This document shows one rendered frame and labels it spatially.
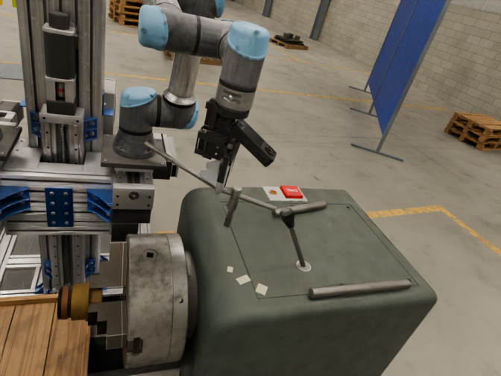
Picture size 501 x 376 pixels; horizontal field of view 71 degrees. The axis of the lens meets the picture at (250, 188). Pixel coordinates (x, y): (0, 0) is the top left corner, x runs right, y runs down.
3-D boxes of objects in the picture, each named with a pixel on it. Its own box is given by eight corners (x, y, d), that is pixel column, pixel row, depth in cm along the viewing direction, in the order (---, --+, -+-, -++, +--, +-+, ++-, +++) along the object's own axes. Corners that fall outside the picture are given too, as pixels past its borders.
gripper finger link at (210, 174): (198, 186, 82) (206, 152, 78) (222, 195, 82) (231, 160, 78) (193, 192, 80) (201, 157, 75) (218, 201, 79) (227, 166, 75)
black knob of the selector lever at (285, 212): (289, 221, 82) (295, 204, 80) (294, 230, 80) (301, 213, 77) (273, 221, 81) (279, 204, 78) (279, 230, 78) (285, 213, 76)
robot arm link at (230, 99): (259, 86, 72) (250, 97, 65) (253, 107, 74) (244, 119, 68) (225, 74, 72) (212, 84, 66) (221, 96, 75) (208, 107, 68)
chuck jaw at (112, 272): (137, 283, 91) (139, 236, 92) (139, 285, 86) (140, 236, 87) (90, 285, 86) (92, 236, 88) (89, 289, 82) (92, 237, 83)
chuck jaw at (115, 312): (139, 297, 84) (142, 335, 74) (138, 313, 86) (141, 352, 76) (89, 301, 80) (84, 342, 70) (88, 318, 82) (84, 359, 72)
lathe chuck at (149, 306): (152, 282, 111) (164, 207, 93) (160, 386, 88) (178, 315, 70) (121, 284, 107) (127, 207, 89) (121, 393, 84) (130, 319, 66)
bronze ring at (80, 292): (103, 271, 86) (60, 273, 83) (101, 302, 79) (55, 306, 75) (102, 297, 91) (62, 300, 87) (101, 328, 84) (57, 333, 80)
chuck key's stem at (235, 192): (232, 224, 88) (243, 186, 82) (229, 229, 86) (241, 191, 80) (224, 221, 88) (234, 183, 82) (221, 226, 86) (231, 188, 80)
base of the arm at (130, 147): (113, 138, 136) (114, 114, 130) (153, 142, 141) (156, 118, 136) (112, 157, 124) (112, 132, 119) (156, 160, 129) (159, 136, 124)
